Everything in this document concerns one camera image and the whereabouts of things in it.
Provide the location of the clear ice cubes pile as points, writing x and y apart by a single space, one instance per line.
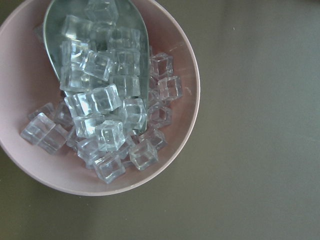
110 116

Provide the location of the pink bowl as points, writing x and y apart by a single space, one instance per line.
27 81

